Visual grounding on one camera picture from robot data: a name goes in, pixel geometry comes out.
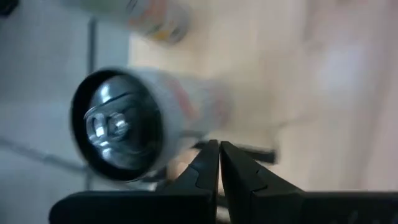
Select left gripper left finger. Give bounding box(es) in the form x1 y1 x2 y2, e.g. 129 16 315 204
49 139 220 224

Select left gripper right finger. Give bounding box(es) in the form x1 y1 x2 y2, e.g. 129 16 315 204
220 141 398 224

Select slim silver can peach print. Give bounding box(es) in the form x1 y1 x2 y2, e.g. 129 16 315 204
70 67 233 183

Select slim silver can tropical print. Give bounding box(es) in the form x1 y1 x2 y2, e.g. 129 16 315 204
60 0 191 45

